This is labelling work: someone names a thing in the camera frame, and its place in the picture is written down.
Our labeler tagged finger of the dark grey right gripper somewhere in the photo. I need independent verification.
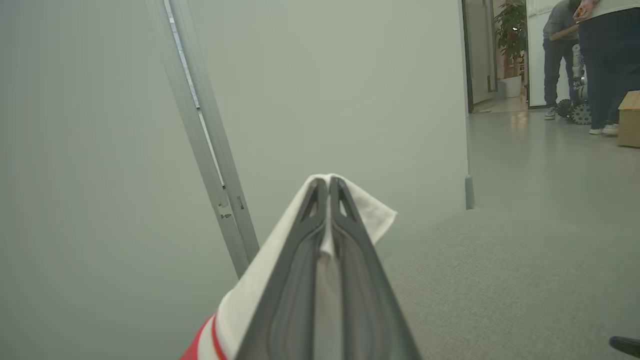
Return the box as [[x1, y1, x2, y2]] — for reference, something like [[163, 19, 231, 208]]
[[608, 336, 640, 359]]

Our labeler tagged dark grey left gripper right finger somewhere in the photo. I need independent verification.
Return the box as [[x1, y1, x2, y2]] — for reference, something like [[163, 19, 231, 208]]
[[329, 176, 422, 360]]

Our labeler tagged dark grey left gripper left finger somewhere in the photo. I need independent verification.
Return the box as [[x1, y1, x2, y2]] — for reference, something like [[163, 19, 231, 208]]
[[235, 178, 329, 360]]

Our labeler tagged red and white basketball jersey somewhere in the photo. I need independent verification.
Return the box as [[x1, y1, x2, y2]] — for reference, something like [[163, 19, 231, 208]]
[[180, 173, 398, 360]]

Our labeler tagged cardboard box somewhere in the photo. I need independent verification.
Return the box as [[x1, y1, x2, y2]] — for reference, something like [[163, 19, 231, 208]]
[[617, 90, 640, 149]]

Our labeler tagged white wheeled background robot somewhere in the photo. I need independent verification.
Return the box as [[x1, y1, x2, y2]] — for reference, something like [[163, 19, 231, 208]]
[[557, 43, 594, 125]]

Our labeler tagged dark framed door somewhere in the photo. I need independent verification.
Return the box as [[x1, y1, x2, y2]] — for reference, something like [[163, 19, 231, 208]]
[[461, 0, 499, 114]]

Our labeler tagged person in dark trousers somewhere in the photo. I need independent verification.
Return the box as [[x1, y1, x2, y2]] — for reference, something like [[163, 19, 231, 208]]
[[573, 0, 640, 136]]

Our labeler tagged person in grey shirt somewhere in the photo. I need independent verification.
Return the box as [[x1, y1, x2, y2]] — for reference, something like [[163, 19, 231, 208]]
[[542, 0, 584, 121]]

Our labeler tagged green potted plant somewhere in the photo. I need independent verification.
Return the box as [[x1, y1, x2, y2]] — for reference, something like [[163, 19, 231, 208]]
[[493, 0, 529, 99]]

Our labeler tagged aluminium partition post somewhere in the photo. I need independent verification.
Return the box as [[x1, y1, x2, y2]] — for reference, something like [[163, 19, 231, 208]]
[[145, 0, 261, 279]]

